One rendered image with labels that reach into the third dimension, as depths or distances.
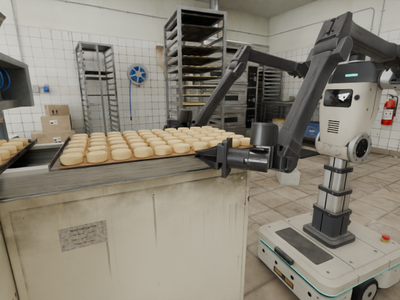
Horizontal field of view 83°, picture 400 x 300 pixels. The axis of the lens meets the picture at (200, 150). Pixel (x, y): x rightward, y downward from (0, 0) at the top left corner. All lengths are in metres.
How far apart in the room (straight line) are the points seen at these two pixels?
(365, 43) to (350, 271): 1.00
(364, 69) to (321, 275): 0.98
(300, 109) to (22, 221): 0.75
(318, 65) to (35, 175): 0.79
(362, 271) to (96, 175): 1.27
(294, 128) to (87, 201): 0.57
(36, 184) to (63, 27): 4.32
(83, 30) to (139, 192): 4.37
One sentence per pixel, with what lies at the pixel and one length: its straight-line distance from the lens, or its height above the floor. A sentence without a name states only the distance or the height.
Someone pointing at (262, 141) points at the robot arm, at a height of 0.95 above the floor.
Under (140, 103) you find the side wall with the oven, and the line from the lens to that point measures 4.92.
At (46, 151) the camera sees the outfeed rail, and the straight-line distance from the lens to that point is 0.93.
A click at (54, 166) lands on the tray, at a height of 0.90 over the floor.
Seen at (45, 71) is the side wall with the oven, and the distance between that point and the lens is 4.76.
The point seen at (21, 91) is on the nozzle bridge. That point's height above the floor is 1.08.
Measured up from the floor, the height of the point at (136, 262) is 0.58.
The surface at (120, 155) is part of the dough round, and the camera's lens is 0.61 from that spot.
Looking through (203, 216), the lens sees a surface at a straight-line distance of 0.76.
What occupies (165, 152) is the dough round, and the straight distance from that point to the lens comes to 0.63.
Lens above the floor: 1.07
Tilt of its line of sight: 14 degrees down
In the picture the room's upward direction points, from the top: straight up
